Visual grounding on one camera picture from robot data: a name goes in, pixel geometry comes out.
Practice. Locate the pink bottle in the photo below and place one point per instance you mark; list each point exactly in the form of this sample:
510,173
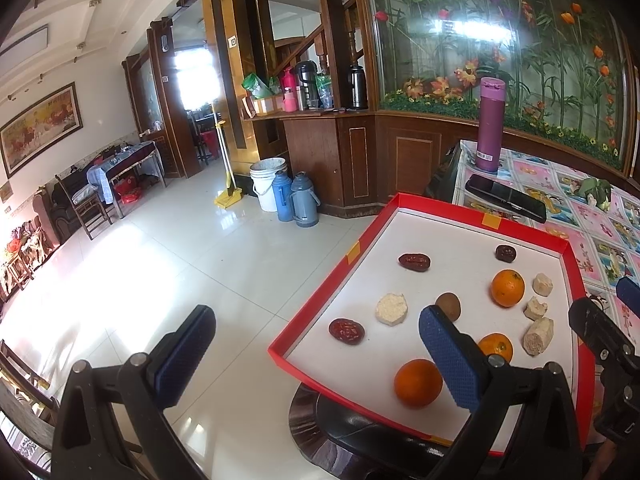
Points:
288,94

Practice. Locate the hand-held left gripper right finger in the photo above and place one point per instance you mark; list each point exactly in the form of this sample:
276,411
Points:
450,360

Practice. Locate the yellow broom with dustpan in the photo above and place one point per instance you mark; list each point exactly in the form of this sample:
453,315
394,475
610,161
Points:
227,175

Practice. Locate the brown round fruit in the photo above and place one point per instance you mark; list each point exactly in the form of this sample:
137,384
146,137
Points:
450,302

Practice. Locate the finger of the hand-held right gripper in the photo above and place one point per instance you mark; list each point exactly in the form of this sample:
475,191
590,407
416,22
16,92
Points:
631,292
597,330

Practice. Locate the small yam chunk, top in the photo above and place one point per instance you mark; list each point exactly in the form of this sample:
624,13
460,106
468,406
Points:
542,284

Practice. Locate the green bag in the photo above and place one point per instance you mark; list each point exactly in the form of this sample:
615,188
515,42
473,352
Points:
257,85

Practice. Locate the grey thermos jug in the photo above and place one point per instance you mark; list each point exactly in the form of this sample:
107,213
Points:
305,200

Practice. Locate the green bok choy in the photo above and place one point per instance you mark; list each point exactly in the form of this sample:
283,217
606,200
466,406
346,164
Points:
595,191

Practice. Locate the long yam piece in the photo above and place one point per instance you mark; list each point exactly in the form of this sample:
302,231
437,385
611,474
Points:
537,336

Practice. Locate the blue thermos jug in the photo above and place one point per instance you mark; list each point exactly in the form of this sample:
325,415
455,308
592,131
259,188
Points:
282,197

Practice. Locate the purple bottle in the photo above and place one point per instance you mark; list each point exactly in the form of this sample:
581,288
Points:
488,125

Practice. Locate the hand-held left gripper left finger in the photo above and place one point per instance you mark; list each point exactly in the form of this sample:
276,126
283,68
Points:
185,355

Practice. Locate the wooden counter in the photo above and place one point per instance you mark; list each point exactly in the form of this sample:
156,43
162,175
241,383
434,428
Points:
320,160

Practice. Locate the dark red date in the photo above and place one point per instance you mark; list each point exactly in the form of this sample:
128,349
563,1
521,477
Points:
505,253

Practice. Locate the black smartphone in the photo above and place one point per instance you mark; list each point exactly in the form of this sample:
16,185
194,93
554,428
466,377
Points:
505,197

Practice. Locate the red stool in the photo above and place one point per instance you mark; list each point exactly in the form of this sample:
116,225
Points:
208,142

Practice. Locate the painted bamboo glass panel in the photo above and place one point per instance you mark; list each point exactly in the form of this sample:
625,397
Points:
500,35

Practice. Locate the small yam chunk, middle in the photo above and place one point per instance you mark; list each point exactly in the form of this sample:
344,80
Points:
535,308

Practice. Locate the small yam chunk, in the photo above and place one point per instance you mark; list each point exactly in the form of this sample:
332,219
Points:
535,308
542,284

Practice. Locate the dark round stool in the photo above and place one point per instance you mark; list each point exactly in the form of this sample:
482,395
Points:
340,435

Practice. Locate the fruit printed tablecloth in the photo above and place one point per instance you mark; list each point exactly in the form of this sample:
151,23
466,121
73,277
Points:
545,180

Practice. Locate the framed wall painting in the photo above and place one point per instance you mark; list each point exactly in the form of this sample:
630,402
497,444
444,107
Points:
40,125

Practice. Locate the dark wooden chair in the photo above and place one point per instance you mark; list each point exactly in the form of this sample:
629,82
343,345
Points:
20,400

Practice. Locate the red bag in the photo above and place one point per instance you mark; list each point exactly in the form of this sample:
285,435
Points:
129,191

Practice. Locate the orange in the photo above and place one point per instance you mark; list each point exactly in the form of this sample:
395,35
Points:
507,287
500,345
417,382

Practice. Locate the clear plastic bottle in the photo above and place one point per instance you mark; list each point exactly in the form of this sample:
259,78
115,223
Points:
325,94

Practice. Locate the round white yam slice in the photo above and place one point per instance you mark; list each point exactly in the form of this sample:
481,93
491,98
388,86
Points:
391,310

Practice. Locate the cardboard box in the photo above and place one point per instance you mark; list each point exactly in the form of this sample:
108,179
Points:
266,106

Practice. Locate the white bucket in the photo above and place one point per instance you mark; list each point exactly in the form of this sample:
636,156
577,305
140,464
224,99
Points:
266,185

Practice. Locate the red box with white inside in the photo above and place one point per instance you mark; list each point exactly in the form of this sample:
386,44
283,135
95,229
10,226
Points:
450,240

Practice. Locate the table with blue cloth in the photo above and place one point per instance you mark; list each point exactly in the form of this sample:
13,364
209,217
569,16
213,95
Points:
125,162

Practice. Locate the black and silver thermos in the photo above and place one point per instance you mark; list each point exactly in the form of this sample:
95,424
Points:
306,85

